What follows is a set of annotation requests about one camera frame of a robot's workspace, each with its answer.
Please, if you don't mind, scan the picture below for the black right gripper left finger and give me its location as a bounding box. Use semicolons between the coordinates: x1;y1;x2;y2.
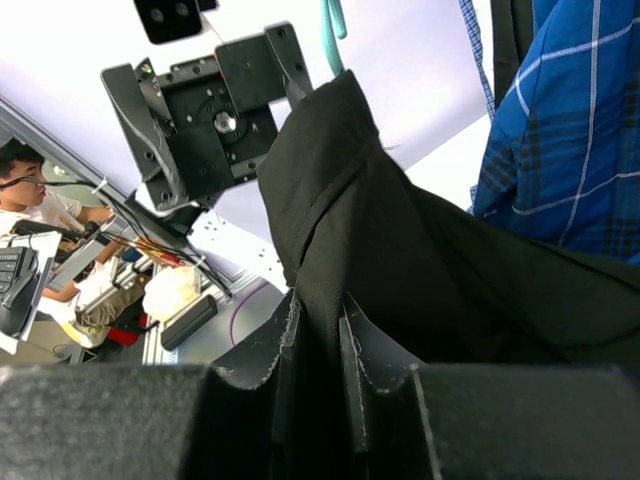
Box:
177;291;300;479

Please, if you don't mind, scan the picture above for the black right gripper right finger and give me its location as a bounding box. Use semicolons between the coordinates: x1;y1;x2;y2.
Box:
338;296;443;479

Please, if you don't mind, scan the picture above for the black shirt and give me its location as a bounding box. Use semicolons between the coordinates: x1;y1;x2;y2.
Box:
258;72;639;479

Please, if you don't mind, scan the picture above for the blue plaid shirt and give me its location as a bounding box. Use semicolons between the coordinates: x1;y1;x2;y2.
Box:
473;0;639;264

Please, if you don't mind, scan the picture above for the teal hanger of black shirt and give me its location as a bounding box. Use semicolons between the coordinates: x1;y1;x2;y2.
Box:
320;0;347;76

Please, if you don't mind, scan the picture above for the seated person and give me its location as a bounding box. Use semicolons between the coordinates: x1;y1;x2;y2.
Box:
1;139;144;348

